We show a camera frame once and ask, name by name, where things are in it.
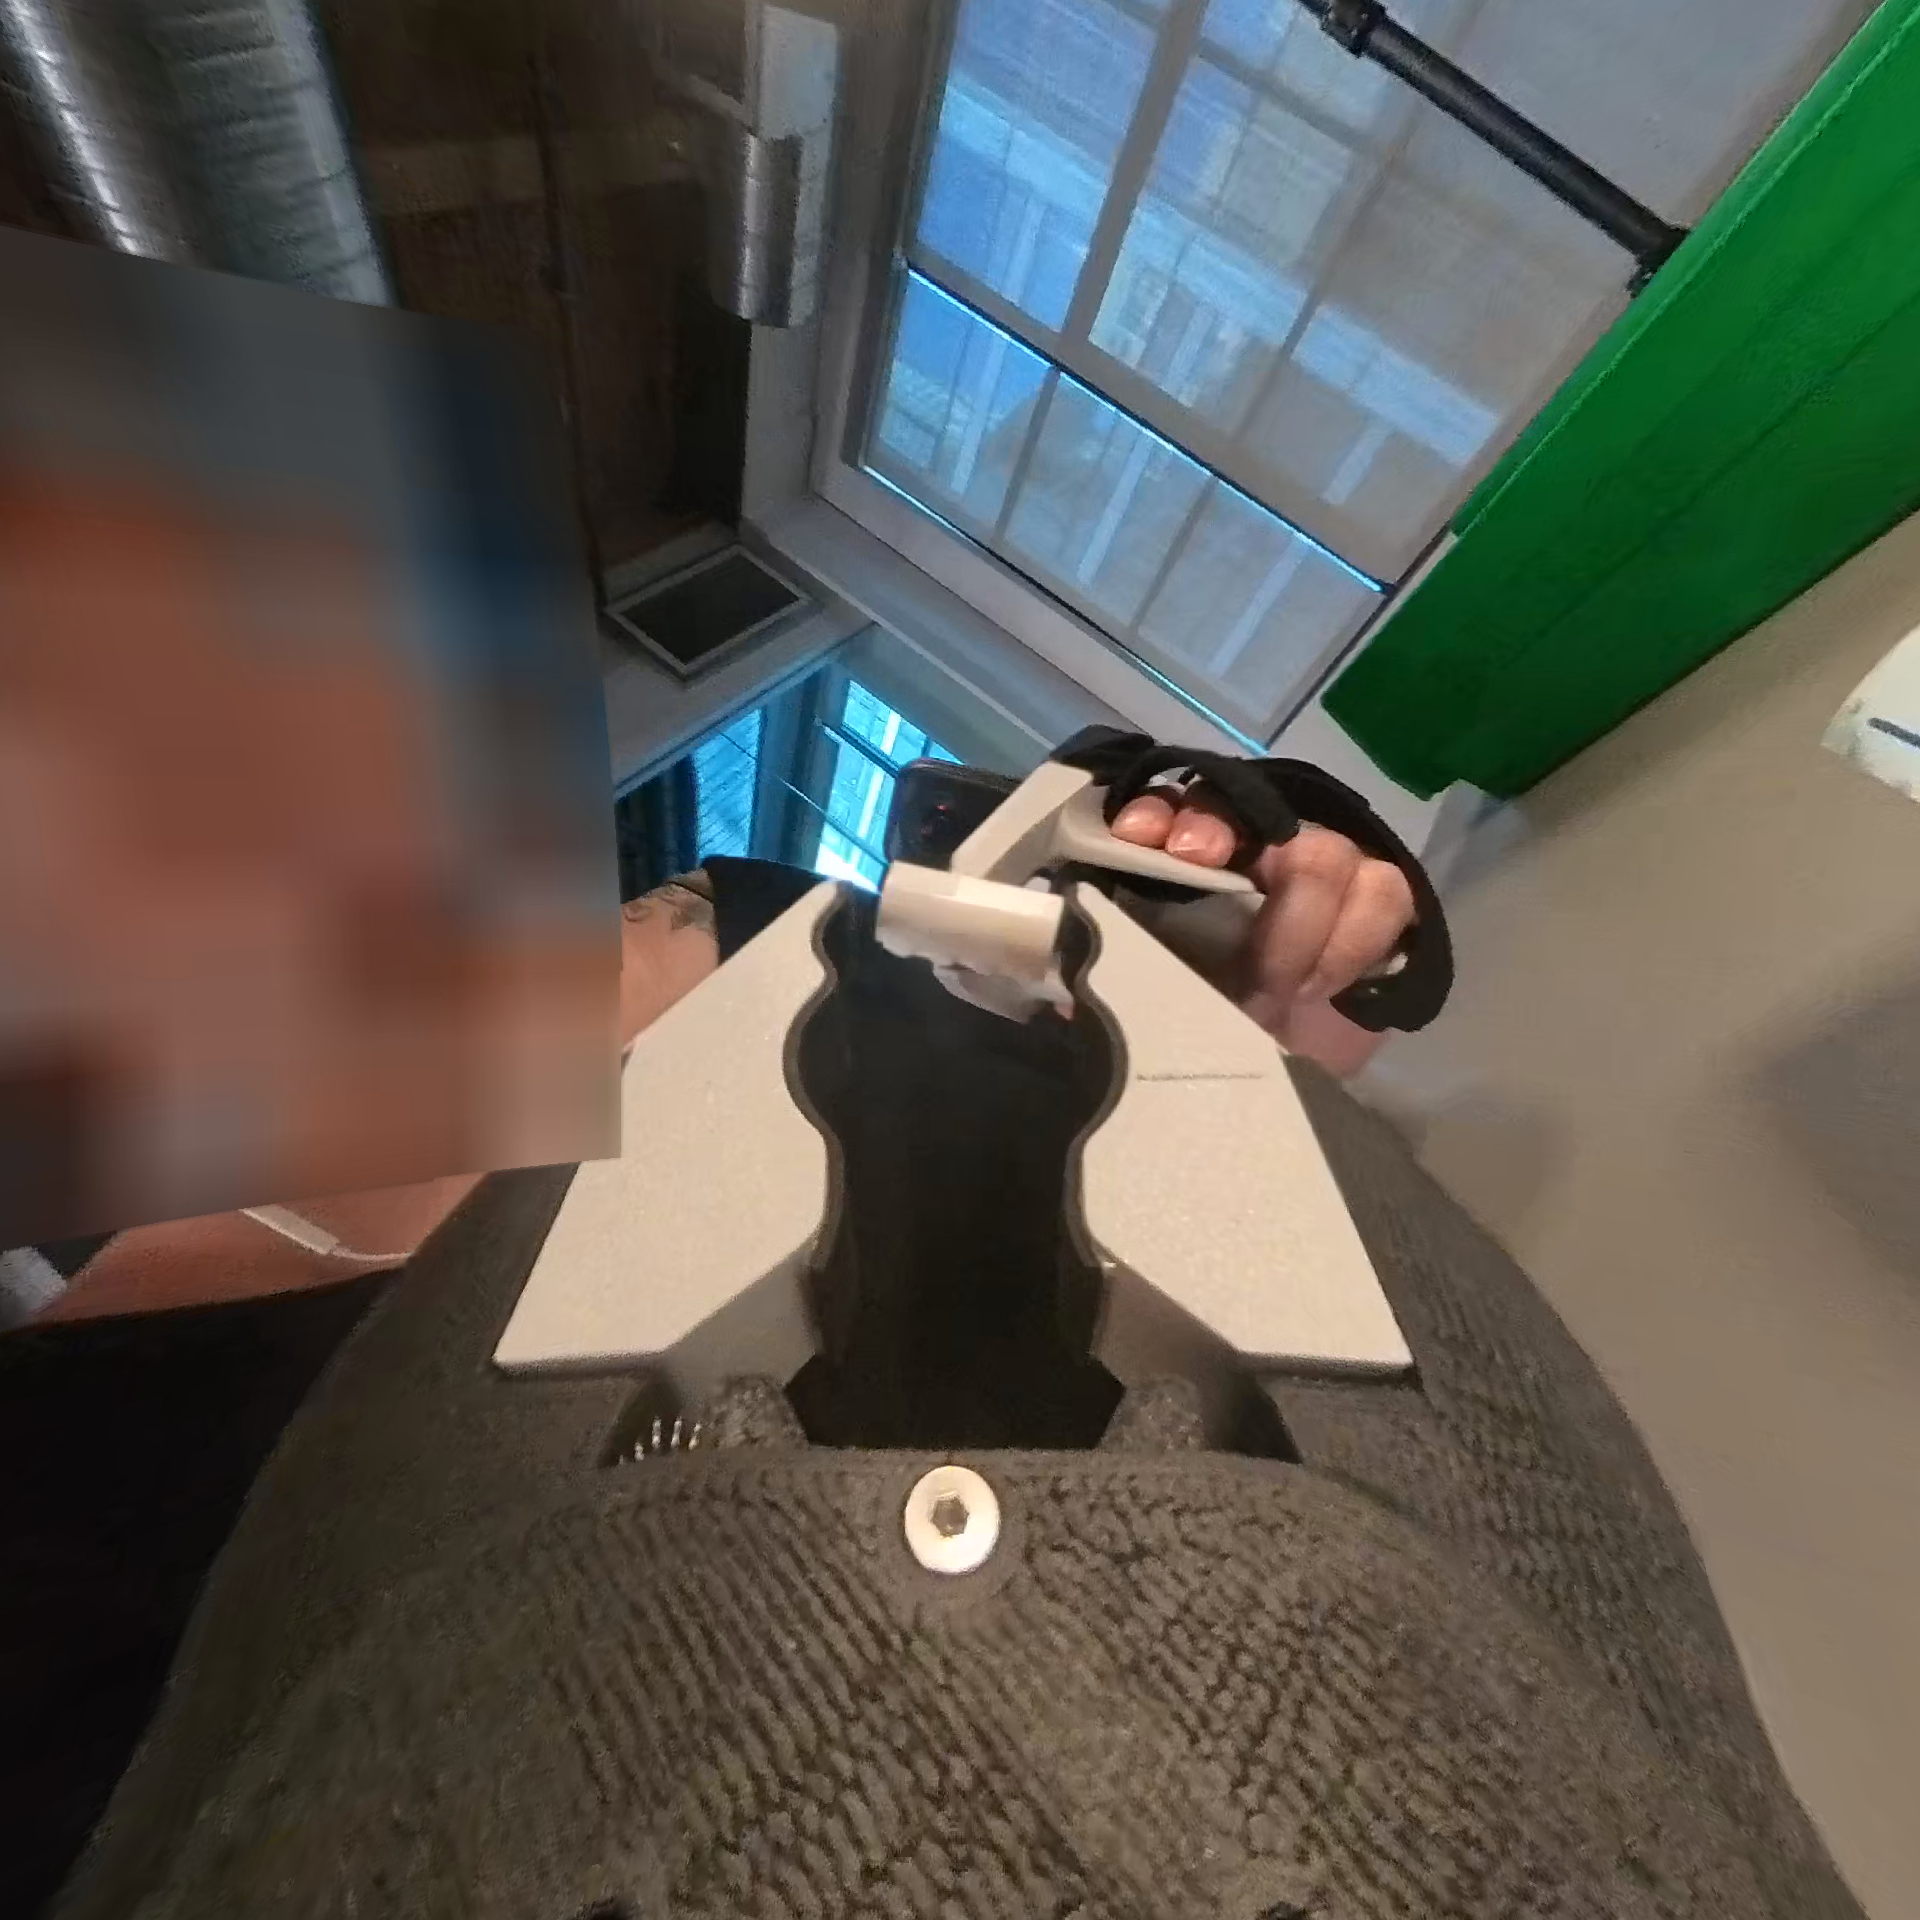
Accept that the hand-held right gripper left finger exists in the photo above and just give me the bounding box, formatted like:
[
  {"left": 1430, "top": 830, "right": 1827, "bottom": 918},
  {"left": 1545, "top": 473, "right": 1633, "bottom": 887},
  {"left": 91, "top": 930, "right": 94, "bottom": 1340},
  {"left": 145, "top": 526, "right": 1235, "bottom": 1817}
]
[{"left": 492, "top": 881, "right": 846, "bottom": 1375}]

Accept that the grey metal duct section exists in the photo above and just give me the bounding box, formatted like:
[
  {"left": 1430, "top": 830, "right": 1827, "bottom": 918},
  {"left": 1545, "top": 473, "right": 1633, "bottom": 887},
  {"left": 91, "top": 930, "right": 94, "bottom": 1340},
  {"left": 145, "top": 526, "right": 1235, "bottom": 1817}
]
[{"left": 718, "top": 0, "right": 846, "bottom": 332}]

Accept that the white lego assembly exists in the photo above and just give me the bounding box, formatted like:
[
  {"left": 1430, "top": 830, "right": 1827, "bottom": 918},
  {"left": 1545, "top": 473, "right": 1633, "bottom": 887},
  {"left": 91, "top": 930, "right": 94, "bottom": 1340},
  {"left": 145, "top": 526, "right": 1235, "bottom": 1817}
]
[{"left": 878, "top": 862, "right": 1085, "bottom": 1023}]

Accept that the person's left hand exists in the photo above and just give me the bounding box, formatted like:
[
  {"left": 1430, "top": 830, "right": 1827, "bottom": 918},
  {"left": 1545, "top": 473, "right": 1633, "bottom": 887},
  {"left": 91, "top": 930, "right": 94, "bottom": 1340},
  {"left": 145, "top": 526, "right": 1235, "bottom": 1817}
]
[{"left": 1106, "top": 791, "right": 1422, "bottom": 1076}]

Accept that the person's left forearm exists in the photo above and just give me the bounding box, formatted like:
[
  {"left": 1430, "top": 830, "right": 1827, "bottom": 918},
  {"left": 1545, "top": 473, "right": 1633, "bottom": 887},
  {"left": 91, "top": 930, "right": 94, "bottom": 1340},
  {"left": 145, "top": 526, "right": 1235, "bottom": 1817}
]
[{"left": 619, "top": 872, "right": 741, "bottom": 1039}]

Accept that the small window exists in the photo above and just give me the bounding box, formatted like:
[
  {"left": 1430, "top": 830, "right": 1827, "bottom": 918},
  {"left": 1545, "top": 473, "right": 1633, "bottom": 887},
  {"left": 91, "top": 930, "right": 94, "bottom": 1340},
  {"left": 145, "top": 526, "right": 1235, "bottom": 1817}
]
[{"left": 619, "top": 674, "right": 969, "bottom": 902}]

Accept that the person's black shirt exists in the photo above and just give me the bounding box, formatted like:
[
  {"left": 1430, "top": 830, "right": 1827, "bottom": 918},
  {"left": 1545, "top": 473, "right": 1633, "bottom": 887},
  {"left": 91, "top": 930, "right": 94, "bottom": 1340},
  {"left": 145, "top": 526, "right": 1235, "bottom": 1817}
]
[{"left": 0, "top": 854, "right": 1119, "bottom": 1920}]

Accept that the green panel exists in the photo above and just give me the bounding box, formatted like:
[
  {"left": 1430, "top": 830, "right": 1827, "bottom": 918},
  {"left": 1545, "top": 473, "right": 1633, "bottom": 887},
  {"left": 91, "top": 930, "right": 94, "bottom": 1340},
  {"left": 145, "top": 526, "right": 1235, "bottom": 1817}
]
[{"left": 1318, "top": 0, "right": 1920, "bottom": 804}]

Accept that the large multi-pane window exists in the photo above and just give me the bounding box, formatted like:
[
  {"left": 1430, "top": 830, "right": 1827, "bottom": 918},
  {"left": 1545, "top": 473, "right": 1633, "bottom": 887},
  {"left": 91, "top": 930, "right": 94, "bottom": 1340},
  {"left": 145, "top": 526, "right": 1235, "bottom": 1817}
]
[{"left": 817, "top": 0, "right": 1705, "bottom": 752}]

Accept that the silver ventilation duct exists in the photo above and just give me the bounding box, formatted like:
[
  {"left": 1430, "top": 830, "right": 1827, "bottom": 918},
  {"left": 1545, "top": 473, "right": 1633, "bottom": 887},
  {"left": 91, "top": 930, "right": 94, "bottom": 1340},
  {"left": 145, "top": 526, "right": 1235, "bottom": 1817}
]
[{"left": 0, "top": 0, "right": 395, "bottom": 303}]

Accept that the black pipe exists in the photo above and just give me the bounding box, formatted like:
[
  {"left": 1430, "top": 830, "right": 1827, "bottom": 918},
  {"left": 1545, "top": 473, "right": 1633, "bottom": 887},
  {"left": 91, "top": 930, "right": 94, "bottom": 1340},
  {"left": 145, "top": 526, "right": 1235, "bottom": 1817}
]
[{"left": 1297, "top": 0, "right": 1691, "bottom": 297}]

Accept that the white vent grille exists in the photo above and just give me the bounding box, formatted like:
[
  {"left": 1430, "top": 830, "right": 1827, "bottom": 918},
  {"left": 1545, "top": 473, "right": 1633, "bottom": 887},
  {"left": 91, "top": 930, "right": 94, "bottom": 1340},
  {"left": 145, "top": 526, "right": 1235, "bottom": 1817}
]
[{"left": 599, "top": 543, "right": 818, "bottom": 685}]

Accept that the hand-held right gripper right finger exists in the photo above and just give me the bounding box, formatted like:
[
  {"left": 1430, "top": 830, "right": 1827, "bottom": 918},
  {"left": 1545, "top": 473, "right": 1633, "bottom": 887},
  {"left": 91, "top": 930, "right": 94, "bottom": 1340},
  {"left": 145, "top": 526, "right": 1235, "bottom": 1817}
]
[{"left": 1046, "top": 884, "right": 1422, "bottom": 1375}]

